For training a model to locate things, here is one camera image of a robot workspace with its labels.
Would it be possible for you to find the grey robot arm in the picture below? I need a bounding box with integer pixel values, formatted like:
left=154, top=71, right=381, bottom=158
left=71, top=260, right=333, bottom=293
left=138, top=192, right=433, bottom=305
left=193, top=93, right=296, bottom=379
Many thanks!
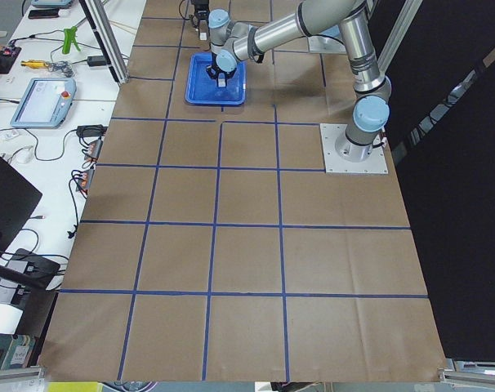
left=207, top=1, right=392, bottom=163

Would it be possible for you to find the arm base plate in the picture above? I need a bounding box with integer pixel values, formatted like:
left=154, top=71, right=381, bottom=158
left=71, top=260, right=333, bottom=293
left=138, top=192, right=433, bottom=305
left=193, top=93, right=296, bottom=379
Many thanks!
left=319, top=123, right=389, bottom=175

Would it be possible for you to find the aluminium frame post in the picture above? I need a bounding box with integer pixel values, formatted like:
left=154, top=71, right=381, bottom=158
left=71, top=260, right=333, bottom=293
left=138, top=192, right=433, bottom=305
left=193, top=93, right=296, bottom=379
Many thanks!
left=79, top=0, right=129, bottom=86

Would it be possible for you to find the black power brick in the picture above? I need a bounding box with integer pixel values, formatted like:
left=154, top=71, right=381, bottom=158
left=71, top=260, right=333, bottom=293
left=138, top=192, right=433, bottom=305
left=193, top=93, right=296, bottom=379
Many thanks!
left=86, top=56, right=107, bottom=67

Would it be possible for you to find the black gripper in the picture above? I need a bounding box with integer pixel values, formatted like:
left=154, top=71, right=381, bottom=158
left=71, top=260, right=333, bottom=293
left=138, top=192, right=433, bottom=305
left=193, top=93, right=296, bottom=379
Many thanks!
left=206, top=65, right=234, bottom=82
left=190, top=0, right=210, bottom=27

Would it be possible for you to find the blue plastic tray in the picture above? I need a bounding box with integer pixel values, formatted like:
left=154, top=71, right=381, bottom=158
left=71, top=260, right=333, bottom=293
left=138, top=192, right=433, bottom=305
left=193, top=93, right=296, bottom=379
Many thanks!
left=185, top=52, right=247, bottom=106

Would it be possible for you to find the green handled reacher grabber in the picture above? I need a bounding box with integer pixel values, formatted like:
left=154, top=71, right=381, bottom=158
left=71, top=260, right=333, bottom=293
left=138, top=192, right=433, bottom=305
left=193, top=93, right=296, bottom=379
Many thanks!
left=61, top=26, right=81, bottom=55

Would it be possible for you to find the teach pendant tablet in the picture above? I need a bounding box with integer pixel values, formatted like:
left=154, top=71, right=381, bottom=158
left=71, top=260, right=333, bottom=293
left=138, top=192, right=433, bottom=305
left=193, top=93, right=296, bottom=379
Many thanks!
left=10, top=78, right=77, bottom=128

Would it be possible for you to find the black monitor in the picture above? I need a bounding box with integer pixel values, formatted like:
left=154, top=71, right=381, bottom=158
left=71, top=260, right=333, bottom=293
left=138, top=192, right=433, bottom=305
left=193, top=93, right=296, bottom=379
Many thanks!
left=0, top=157, right=42, bottom=256

